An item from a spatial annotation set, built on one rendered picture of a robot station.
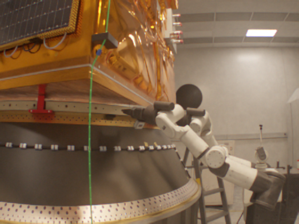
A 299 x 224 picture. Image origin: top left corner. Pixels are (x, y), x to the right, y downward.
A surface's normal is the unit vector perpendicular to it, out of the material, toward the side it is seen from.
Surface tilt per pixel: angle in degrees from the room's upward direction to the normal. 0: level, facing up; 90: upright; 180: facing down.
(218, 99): 90
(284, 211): 90
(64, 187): 62
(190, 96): 90
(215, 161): 95
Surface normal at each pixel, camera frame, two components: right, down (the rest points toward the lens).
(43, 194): 0.24, -0.57
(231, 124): -0.22, -0.12
